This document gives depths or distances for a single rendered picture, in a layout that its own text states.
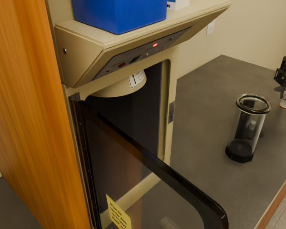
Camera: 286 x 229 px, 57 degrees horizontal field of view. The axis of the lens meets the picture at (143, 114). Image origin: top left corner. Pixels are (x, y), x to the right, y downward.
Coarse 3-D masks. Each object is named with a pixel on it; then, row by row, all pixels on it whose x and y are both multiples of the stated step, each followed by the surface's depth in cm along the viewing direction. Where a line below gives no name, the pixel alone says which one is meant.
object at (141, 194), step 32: (96, 128) 42; (96, 160) 48; (128, 160) 38; (96, 192) 56; (128, 192) 42; (160, 192) 34; (192, 192) 29; (160, 224) 38; (192, 224) 31; (224, 224) 27
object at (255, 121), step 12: (240, 96) 88; (252, 96) 88; (252, 108) 91; (264, 108) 87; (240, 120) 86; (252, 120) 84; (240, 132) 88; (252, 132) 86; (228, 144) 96; (240, 144) 90; (252, 144) 90
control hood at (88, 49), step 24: (192, 0) 50; (216, 0) 50; (72, 24) 38; (168, 24) 39; (192, 24) 47; (72, 48) 37; (96, 48) 33; (120, 48) 35; (168, 48) 57; (72, 72) 40; (96, 72) 40
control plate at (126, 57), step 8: (176, 32) 45; (184, 32) 49; (160, 40) 44; (168, 40) 48; (136, 48) 40; (144, 48) 43; (152, 48) 46; (160, 48) 51; (120, 56) 39; (128, 56) 42; (136, 56) 45; (144, 56) 50; (112, 64) 41; (120, 64) 44; (128, 64) 48; (104, 72) 43
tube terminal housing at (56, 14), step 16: (48, 0) 37; (64, 0) 38; (48, 16) 38; (64, 16) 39; (176, 48) 64; (144, 64) 57; (176, 64) 66; (96, 80) 49; (112, 80) 52; (176, 80) 69; (64, 96) 46; (80, 96) 48; (160, 112) 75; (160, 128) 79; (160, 144) 83; (80, 176) 58
